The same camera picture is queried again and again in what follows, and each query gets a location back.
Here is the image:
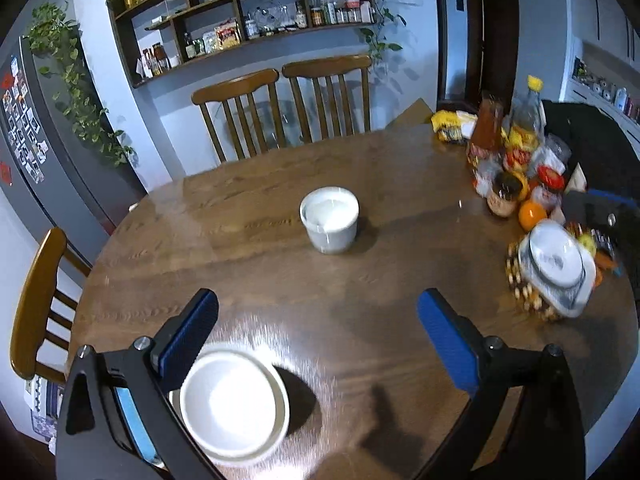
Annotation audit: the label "wooden bead trivet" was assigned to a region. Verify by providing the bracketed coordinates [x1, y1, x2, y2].
[504, 238, 561, 323]

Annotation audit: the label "red lid jar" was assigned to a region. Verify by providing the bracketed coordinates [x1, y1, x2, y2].
[530, 165, 565, 212]

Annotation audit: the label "orange fruit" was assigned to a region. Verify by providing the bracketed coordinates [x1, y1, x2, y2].
[518, 200, 548, 232]

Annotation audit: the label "wooden chair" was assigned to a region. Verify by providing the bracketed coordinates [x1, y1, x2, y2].
[191, 68, 288, 164]
[281, 53, 372, 144]
[10, 226, 91, 385]

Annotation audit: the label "wooden wall shelf with jars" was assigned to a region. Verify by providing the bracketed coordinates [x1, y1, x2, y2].
[106, 0, 374, 88]

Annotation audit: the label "grey refrigerator with magnets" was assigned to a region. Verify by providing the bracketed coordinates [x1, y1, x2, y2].
[1, 38, 145, 266]

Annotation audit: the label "white ceramic ramekin cup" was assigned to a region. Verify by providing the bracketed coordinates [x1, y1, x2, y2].
[299, 186, 360, 255]

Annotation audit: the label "hanging green ivy plant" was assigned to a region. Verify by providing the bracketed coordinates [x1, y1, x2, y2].
[25, 2, 134, 167]

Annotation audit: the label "large white bowl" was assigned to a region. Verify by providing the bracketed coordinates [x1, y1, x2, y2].
[169, 342, 291, 467]

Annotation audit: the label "back right wooden chair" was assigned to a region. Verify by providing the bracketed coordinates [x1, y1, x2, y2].
[281, 53, 372, 144]

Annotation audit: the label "brown lid jar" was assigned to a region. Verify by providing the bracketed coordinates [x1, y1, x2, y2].
[486, 171, 523, 218]

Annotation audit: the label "boxes on floor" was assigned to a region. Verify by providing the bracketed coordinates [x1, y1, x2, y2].
[24, 375, 64, 455]

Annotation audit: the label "yellow cap oil bottle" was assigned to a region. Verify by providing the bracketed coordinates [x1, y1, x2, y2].
[508, 75, 544, 154]

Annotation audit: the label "teal blue plate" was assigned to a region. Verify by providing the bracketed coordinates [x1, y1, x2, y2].
[115, 387, 165, 468]

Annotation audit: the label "right trailing green plant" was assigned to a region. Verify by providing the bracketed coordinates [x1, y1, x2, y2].
[359, 0, 407, 66]

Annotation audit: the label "red sauce bottle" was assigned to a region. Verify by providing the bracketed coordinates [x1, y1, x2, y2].
[466, 93, 503, 169]

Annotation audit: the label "back left wooden chair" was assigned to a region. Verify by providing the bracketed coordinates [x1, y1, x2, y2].
[191, 68, 288, 164]

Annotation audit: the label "yellow snack packet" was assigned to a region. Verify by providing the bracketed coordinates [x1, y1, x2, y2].
[431, 110, 477, 144]

